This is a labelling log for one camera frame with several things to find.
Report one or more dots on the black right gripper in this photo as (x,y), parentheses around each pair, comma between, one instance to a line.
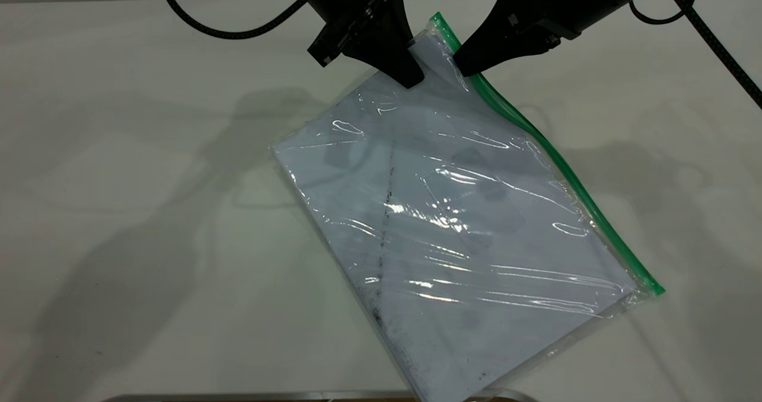
(583,0)

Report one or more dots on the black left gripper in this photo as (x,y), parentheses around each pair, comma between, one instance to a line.
(345,0)

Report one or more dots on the clear zip bag green zipper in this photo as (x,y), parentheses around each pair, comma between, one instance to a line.
(464,229)

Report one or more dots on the white paper sheets stack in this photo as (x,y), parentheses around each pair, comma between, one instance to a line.
(452,241)

